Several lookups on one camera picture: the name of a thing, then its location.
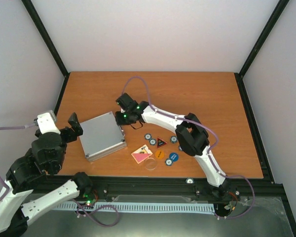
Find blue green chip stack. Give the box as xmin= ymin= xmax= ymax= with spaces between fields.
xmin=170 ymin=136 xmax=178 ymax=144

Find black aluminium frame rail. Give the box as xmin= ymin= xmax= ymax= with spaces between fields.
xmin=33 ymin=175 xmax=288 ymax=203

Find orange big blind button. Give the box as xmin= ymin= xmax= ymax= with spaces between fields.
xmin=154 ymin=150 xmax=165 ymax=159

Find blue small blind button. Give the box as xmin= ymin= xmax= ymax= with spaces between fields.
xmin=169 ymin=152 xmax=179 ymax=162

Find pink yellow card deck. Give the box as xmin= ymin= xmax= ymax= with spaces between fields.
xmin=131 ymin=145 xmax=152 ymax=164

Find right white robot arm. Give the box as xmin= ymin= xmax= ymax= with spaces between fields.
xmin=115 ymin=93 xmax=229 ymax=199

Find clear round dealer button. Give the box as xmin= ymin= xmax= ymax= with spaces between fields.
xmin=144 ymin=158 xmax=157 ymax=171

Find aluminium poker case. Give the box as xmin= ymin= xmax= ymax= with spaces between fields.
xmin=79 ymin=112 xmax=127 ymax=162

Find purple cable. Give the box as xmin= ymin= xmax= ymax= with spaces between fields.
xmin=0 ymin=124 xmax=120 ymax=227
xmin=122 ymin=76 xmax=256 ymax=220

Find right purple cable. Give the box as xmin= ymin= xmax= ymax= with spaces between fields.
xmin=122 ymin=76 xmax=256 ymax=220

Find triangular all in button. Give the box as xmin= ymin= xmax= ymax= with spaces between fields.
xmin=157 ymin=137 xmax=168 ymax=148

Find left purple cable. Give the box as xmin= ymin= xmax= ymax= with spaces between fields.
xmin=0 ymin=124 xmax=120 ymax=227

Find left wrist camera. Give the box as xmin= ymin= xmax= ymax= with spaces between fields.
xmin=36 ymin=110 xmax=61 ymax=134

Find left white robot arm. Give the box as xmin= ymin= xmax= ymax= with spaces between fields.
xmin=0 ymin=111 xmax=95 ymax=237

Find light blue cable duct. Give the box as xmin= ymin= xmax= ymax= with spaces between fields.
xmin=53 ymin=201 xmax=215 ymax=215

